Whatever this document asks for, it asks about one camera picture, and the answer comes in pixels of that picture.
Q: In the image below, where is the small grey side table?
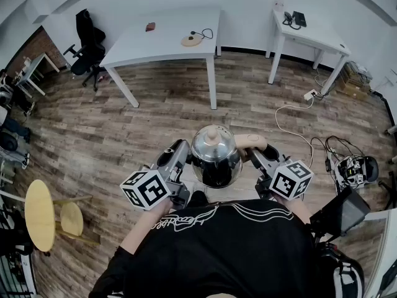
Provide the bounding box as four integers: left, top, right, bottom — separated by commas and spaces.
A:
15, 53, 60, 99

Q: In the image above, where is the person's left forearm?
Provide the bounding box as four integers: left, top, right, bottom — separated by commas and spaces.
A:
119, 199, 173, 254

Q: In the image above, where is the black base power cable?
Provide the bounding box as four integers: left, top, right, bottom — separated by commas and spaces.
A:
190, 28, 214, 40

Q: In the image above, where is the black office chair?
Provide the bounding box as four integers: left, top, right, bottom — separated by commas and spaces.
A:
63, 9, 108, 92

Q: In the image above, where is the white power cable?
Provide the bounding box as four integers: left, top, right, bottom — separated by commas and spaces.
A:
275, 94, 315, 167

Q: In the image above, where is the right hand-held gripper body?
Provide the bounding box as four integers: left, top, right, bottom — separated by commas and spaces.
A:
250, 145, 314, 202

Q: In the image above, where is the beige round disc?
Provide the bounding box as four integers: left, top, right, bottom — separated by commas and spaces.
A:
181, 34, 202, 47

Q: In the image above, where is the large white table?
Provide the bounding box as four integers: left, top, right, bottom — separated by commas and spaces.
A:
99, 7, 221, 111

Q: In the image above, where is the narrow white table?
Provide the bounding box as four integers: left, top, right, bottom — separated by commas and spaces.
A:
265, 7, 352, 96

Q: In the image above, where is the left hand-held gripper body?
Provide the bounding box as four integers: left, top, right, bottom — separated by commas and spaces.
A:
120, 138, 192, 211

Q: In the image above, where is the black box device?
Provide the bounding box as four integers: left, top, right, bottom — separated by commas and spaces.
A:
309, 186, 372, 238

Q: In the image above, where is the black desk telephone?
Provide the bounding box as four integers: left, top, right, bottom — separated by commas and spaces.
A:
282, 10, 308, 30

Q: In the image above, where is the black and grey backpack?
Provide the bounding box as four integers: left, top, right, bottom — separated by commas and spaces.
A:
316, 243, 365, 298

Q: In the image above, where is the person's black printed shirt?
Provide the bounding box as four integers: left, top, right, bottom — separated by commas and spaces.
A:
89, 199, 336, 298

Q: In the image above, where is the person's right forearm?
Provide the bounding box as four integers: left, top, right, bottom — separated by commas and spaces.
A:
274, 194, 313, 226

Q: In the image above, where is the steel electric kettle beige handle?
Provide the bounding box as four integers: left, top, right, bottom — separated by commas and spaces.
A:
189, 124, 268, 189

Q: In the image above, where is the round wooden stool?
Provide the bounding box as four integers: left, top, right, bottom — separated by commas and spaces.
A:
24, 179, 100, 253

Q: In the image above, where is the stack of cardboard boxes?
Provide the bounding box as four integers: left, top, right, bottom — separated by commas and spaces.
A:
336, 61, 373, 102

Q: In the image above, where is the black helmet rig with wires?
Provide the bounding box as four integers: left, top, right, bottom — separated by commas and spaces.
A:
324, 135, 380, 189

